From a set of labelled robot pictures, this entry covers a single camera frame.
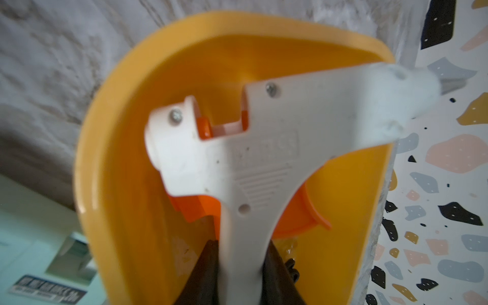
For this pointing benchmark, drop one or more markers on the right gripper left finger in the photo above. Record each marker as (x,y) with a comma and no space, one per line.
(201,287)

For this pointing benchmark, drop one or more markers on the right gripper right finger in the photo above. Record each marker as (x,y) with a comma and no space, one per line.
(279,280)

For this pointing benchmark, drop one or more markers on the yellow plastic storage box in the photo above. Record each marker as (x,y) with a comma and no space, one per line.
(145,242)

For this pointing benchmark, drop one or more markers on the white hot glue gun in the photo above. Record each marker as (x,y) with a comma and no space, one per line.
(293,126)

